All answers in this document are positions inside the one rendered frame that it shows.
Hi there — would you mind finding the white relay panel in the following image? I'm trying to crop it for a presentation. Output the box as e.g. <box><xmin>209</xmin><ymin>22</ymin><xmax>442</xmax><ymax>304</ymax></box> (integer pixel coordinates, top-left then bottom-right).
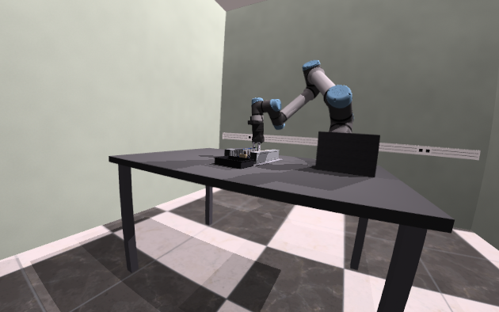
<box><xmin>224</xmin><ymin>147</ymin><xmax>279</xmax><ymax>166</ymax></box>

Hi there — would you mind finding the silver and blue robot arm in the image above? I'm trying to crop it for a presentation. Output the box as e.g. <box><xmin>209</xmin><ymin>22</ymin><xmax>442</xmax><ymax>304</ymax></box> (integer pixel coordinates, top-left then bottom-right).
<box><xmin>251</xmin><ymin>60</ymin><xmax>354</xmax><ymax>133</ymax></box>

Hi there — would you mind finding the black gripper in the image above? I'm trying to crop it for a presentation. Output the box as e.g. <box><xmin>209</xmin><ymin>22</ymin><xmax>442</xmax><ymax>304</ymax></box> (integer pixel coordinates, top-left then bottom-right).
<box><xmin>248</xmin><ymin>115</ymin><xmax>265</xmax><ymax>151</ymax></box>

